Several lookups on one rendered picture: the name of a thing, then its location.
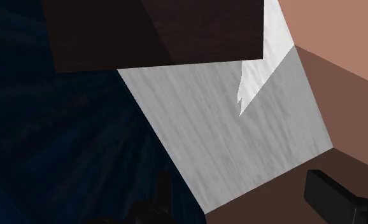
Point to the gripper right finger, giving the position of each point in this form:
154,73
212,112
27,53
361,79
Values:
333,195

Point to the dark brown robot stand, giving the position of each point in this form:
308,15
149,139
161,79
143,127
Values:
146,31

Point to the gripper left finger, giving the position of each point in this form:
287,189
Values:
154,211

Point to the dark blue furniture piece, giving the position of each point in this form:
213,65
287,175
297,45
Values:
53,130

